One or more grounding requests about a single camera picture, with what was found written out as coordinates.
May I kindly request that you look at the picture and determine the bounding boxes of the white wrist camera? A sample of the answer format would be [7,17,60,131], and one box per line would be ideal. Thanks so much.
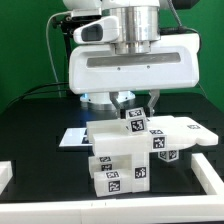
[73,16,120,44]

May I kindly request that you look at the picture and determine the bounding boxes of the white chair back frame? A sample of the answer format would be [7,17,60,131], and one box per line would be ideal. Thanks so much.
[87,116,218,157]

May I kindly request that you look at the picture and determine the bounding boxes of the white obstacle fence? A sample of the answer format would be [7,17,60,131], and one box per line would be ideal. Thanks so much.
[0,153,224,224]

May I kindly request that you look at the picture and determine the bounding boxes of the grey camera on stand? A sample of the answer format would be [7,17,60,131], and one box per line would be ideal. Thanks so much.
[71,8,102,17]

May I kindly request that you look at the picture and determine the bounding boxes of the black cables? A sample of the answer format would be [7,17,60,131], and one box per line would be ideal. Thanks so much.
[4,81,71,109]

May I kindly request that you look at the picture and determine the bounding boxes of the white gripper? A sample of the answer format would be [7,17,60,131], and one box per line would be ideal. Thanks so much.
[69,33,200,119]

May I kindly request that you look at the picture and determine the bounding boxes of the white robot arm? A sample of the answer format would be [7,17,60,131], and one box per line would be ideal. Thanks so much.
[63,0,201,110]

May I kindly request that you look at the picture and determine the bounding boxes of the white camera cable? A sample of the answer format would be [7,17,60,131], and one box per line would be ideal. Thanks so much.
[45,11,73,99]

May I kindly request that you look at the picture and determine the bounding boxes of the white tag sheet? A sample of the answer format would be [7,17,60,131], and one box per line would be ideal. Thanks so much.
[59,128,91,147]

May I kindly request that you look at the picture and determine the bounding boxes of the black camera stand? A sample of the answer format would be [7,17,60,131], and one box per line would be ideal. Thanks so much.
[51,14,83,98]

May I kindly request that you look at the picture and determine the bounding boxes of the white tagged cube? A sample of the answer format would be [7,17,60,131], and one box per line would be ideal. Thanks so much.
[158,150,179,162]
[126,107,147,134]

